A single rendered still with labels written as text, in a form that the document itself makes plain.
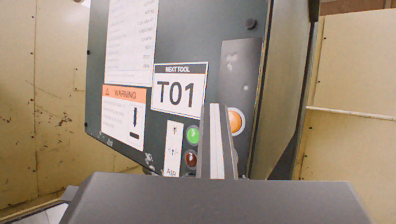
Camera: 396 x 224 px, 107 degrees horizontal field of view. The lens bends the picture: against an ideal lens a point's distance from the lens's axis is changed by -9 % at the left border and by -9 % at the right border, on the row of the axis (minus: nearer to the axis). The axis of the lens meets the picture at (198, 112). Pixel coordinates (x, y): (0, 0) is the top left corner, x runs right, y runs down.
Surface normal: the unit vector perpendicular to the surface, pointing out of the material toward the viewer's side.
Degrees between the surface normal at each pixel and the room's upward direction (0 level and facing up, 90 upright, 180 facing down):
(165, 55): 90
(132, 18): 90
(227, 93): 90
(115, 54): 90
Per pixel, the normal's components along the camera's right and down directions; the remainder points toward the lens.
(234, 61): -0.58, 0.04
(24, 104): 0.81, 0.14
